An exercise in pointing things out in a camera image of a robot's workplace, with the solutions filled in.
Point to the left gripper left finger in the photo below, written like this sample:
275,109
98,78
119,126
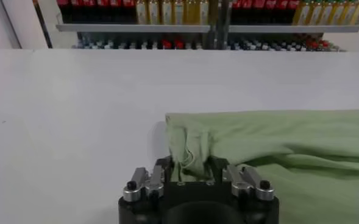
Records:
154,182

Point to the light green t-shirt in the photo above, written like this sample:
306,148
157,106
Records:
289,140

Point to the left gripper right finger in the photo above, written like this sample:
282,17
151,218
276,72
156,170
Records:
243,182

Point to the cola bottle red cap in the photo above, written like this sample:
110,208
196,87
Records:
248,10
103,10
259,10
292,10
62,10
271,10
116,10
129,10
282,10
90,10
76,10
237,10

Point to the glass cabinet door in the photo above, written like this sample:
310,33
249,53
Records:
44,27

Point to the beverage display cabinet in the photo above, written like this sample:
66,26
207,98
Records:
130,28
289,29

